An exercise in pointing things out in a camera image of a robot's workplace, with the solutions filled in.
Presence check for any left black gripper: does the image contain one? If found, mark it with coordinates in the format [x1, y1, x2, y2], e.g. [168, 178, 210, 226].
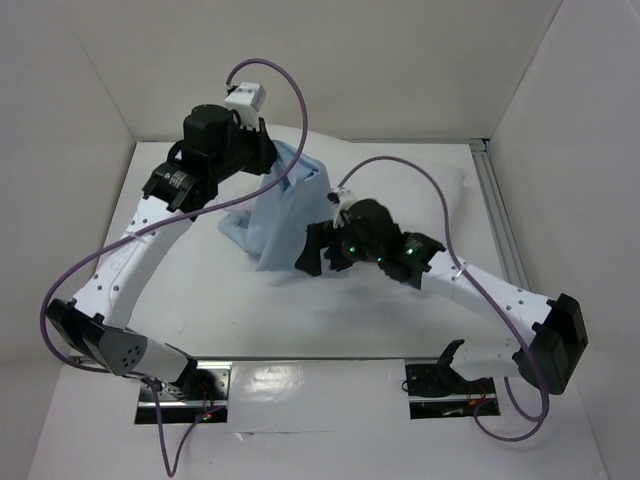
[210, 114, 280, 182]

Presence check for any light blue pillowcase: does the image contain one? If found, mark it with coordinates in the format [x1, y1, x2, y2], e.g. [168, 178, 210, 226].
[217, 154, 333, 271]

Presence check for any white pillow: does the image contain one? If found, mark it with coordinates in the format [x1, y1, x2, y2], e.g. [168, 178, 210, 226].
[221, 126, 466, 241]

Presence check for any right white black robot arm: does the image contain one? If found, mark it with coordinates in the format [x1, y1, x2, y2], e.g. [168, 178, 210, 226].
[295, 199, 588, 395]

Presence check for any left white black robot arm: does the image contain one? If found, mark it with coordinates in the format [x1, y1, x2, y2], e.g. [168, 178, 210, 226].
[45, 101, 276, 399]

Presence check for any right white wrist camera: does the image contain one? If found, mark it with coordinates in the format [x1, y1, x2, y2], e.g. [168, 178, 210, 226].
[327, 187, 358, 228]

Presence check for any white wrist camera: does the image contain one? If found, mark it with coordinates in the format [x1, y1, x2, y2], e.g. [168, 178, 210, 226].
[224, 82, 267, 125]
[327, 187, 358, 228]

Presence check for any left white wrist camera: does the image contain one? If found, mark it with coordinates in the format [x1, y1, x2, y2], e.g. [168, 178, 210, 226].
[224, 82, 267, 125]

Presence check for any aluminium extrusion rail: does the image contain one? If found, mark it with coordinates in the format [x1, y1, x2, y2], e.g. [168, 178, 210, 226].
[469, 138, 550, 355]

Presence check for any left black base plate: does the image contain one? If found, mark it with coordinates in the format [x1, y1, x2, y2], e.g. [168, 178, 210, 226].
[134, 360, 232, 425]

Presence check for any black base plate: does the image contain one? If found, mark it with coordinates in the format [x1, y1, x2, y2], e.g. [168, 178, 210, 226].
[401, 363, 500, 420]
[134, 360, 232, 425]

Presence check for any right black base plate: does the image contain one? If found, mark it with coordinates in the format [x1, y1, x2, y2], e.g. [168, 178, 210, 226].
[401, 363, 500, 420]

